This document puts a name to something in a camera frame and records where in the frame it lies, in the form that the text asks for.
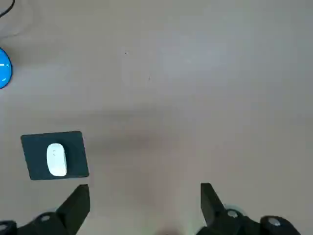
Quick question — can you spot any black mouse mat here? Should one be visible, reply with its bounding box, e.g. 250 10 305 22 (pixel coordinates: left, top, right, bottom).
20 131 90 181

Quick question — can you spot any thin dark lamp cable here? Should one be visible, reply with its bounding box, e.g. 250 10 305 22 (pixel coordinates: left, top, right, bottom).
0 0 16 18

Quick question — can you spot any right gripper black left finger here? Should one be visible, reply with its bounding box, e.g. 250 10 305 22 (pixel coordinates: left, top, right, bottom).
0 184 90 235

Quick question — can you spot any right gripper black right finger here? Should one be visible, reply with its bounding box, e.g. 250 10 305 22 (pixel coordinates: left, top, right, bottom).
195 183 302 235

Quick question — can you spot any white computer mouse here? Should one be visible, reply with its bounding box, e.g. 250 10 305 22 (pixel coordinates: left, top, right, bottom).
46 143 67 177

